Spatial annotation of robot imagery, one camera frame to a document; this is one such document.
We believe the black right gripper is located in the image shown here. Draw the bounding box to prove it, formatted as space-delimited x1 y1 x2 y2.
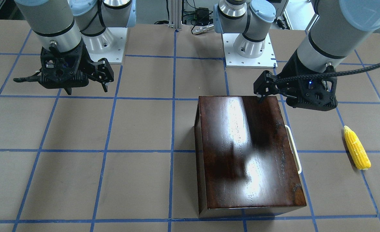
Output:
38 41 114 95

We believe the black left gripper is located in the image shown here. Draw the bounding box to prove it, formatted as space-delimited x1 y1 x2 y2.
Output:
254 52 338 111

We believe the wooden drawer with white handle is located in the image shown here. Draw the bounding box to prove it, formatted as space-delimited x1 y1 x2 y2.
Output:
285 125 303 175

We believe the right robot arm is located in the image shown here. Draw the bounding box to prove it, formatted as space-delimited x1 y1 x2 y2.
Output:
13 0 136 95

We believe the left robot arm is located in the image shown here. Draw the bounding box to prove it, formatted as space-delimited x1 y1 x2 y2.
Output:
213 0 380 111

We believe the dark wooden drawer cabinet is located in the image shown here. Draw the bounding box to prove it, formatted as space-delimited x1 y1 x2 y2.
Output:
194 96 307 218

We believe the yellow corn cob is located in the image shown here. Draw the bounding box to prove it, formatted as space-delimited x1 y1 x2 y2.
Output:
343 125 371 170

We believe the silver cylinder tool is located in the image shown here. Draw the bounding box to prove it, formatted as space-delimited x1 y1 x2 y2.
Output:
191 24 215 35

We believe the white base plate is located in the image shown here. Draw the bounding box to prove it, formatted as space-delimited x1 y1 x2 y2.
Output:
83 27 128 64
222 33 278 69

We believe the black electronics box with cables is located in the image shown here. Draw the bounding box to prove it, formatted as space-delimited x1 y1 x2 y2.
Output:
182 0 213 26

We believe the aluminium frame post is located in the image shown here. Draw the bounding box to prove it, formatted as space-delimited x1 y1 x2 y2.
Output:
167 0 183 31

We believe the black braided cable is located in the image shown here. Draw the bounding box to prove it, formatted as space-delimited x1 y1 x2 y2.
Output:
273 57 380 86

